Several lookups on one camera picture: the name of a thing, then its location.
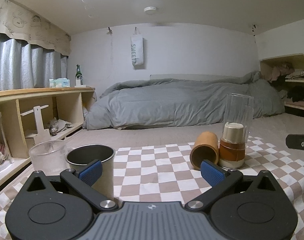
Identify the ceiling smoke detector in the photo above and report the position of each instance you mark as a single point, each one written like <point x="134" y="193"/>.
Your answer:
<point x="150" y="10"/>

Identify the tissue pack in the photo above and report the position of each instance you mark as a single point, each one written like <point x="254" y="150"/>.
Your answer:
<point x="59" y="83"/>

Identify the white hanging sweet bag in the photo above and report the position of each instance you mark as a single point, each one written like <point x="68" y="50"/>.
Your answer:
<point x="137" y="49"/>

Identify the ribbed clear wine glass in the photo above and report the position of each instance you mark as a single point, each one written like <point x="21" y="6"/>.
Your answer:
<point x="49" y="157"/>

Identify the beige patterned valance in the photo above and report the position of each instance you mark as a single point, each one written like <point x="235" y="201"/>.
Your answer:
<point x="22" y="24"/>

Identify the wooden low shelf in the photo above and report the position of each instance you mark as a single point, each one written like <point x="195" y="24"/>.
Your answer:
<point x="31" y="116"/>

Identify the white wooden stand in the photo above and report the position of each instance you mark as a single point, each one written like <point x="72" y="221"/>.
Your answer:
<point x="41" y="134"/>

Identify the grey duvet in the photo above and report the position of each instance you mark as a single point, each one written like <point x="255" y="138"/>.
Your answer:
<point x="177" y="103"/>

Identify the checkered brown white cloth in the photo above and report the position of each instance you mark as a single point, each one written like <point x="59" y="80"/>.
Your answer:
<point x="164" y="173"/>

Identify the grey curtain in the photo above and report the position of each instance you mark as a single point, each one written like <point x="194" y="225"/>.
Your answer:
<point x="24" y="65"/>

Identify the brown and cream paper cup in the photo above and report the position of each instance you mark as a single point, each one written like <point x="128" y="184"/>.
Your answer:
<point x="232" y="146"/>

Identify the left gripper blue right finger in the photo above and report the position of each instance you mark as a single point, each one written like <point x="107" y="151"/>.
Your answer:
<point x="222" y="183"/>

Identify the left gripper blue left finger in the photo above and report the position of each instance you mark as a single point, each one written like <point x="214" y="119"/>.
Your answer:
<point x="78" y="183"/>

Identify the pile of clothes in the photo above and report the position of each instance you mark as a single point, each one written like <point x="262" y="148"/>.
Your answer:
<point x="288" y="81"/>

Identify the crumpled cloth in shelf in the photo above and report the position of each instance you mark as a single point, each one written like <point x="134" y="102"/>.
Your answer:
<point x="56" y="126"/>

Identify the green glass bottle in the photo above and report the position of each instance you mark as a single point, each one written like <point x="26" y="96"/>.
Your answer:
<point x="78" y="76"/>

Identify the olive metal cup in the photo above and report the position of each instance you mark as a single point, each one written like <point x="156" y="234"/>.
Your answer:
<point x="83" y="155"/>

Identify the orange bamboo cup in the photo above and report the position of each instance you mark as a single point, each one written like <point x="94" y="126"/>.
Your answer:
<point x="206" y="147"/>

